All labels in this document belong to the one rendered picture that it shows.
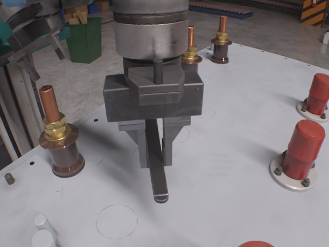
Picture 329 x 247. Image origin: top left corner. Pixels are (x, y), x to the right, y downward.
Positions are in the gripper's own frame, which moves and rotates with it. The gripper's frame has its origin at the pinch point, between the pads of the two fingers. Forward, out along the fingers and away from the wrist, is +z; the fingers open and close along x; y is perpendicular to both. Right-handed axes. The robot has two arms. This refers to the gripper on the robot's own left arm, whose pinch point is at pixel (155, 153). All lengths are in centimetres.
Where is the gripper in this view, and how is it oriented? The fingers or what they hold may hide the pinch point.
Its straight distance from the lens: 42.2
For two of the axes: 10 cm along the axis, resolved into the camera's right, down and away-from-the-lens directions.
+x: -9.9, 0.8, -1.3
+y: -1.5, -5.9, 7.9
